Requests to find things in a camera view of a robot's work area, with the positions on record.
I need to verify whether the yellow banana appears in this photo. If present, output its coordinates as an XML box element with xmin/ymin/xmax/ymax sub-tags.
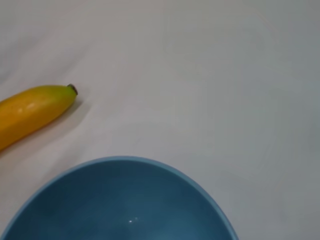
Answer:
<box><xmin>0</xmin><ymin>83</ymin><xmax>79</xmax><ymax>152</ymax></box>

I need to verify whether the blue bowl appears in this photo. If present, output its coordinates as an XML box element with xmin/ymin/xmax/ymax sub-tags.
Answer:
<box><xmin>0</xmin><ymin>155</ymin><xmax>240</xmax><ymax>240</ymax></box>

